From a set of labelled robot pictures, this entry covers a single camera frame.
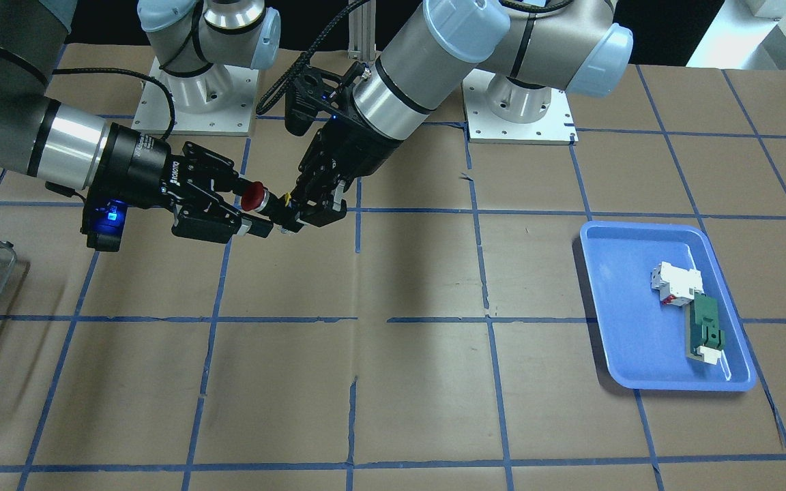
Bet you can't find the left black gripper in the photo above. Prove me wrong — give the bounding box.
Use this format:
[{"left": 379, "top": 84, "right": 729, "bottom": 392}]
[{"left": 294, "top": 120, "right": 403, "bottom": 227}]

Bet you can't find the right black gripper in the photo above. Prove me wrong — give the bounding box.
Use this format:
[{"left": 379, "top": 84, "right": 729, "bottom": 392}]
[{"left": 89, "top": 123, "right": 274, "bottom": 243}]

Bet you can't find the red emergency stop button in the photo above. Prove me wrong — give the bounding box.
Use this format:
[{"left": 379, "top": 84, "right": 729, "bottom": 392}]
[{"left": 239, "top": 181, "right": 304, "bottom": 233}]

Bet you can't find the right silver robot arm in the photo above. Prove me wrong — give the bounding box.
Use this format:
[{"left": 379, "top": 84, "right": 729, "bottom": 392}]
[{"left": 0, "top": 1, "right": 280, "bottom": 252}]

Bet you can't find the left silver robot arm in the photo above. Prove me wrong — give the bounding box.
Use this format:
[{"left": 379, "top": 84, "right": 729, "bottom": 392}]
[{"left": 280, "top": 1, "right": 634, "bottom": 232}]

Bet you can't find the blue plastic tray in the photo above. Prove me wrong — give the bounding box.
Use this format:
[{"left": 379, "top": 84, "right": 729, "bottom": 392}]
[{"left": 580, "top": 221, "right": 757, "bottom": 391}]

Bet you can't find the white circuit breaker module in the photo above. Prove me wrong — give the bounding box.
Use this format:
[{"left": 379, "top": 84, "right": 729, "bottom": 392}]
[{"left": 651, "top": 261, "right": 704, "bottom": 306}]

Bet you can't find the green terminal block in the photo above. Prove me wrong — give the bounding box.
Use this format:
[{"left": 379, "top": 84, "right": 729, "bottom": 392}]
[{"left": 686, "top": 293, "right": 726, "bottom": 366}]

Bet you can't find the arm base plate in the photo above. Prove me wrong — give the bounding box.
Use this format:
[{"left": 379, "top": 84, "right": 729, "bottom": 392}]
[
  {"left": 149, "top": 59, "right": 260, "bottom": 136},
  {"left": 462, "top": 70, "right": 579, "bottom": 145}
]

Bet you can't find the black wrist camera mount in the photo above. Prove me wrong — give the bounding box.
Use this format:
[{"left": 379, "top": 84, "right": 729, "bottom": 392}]
[{"left": 285, "top": 62, "right": 371, "bottom": 136}]

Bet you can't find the right arm camera mount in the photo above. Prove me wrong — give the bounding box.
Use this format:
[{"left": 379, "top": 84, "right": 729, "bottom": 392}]
[{"left": 81, "top": 196, "right": 128, "bottom": 252}]

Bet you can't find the aluminium frame post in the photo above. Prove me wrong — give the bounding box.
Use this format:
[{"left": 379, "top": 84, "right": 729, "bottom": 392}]
[{"left": 347, "top": 1, "right": 377, "bottom": 64}]

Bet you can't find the black braided cable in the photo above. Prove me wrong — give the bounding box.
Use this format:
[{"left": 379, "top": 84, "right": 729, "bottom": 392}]
[{"left": 257, "top": 0, "right": 373, "bottom": 117}]

